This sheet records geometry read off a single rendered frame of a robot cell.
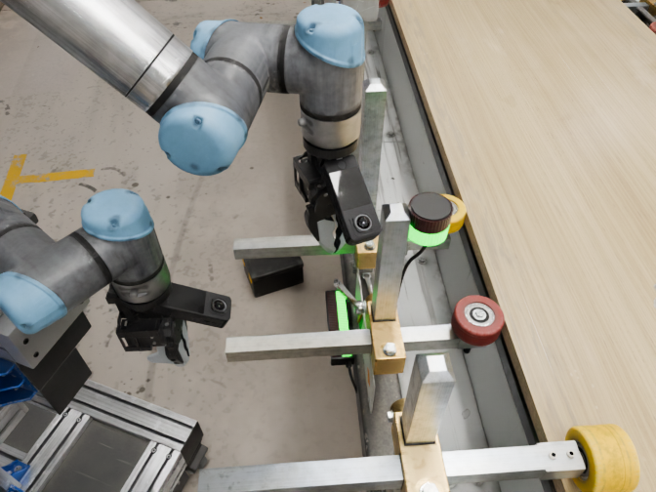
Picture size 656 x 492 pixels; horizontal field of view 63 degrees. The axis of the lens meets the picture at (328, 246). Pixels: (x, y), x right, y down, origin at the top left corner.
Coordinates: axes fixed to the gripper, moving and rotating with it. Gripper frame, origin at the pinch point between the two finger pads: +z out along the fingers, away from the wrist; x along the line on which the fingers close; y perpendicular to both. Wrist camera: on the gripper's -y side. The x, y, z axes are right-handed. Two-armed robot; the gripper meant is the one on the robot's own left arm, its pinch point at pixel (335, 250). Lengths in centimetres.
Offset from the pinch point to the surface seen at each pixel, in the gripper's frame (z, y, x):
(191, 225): 101, 120, 11
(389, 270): 0.6, -6.6, -5.9
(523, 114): 11, 30, -62
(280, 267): 89, 73, -12
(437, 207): -10.7, -7.3, -11.8
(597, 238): 11, -8, -49
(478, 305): 10.2, -12.2, -20.3
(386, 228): -8.4, -6.1, -4.7
